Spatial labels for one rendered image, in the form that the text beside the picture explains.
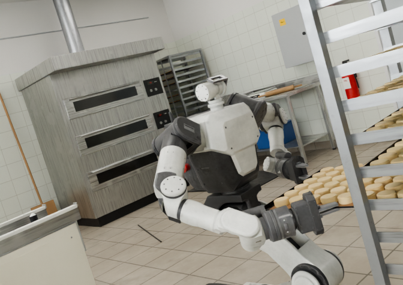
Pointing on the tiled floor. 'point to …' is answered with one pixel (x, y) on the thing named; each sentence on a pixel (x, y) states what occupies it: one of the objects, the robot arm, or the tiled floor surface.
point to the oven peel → (30, 170)
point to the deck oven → (99, 126)
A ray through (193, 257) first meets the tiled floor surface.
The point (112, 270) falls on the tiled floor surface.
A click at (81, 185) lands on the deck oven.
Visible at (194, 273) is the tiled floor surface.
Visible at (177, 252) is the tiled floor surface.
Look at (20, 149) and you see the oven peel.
